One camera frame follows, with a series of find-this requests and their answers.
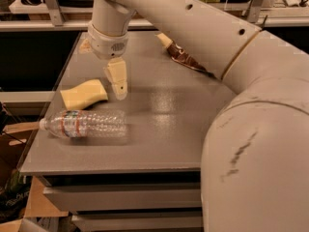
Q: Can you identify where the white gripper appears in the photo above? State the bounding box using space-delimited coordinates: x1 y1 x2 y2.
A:
79 23 128 101

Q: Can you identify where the yellow sponge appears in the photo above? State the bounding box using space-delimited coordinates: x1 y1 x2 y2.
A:
60 79 108 110

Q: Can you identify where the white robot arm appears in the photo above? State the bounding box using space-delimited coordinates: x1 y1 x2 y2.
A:
89 0 309 232

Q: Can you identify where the clear plastic water bottle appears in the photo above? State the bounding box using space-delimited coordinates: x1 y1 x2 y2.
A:
39 109 127 138

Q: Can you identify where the brown snack chip bag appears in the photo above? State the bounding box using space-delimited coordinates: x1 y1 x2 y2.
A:
156 33 213 77

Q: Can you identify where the grey drawer cabinet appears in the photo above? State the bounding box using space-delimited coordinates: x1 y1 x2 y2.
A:
21 31 234 232

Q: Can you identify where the brown cardboard box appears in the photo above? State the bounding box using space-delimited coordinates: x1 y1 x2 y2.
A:
0 122 69 232

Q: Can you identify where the upper grey drawer front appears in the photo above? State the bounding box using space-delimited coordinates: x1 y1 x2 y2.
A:
43 183 201 212

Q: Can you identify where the grey drawer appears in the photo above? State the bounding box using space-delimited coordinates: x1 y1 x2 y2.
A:
43 183 201 212
72 211 203 232

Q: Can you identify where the lower grey drawer front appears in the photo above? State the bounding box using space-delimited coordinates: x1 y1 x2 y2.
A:
72 211 203 232

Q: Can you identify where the metal shelf rail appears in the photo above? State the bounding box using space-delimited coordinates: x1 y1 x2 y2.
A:
0 0 309 33

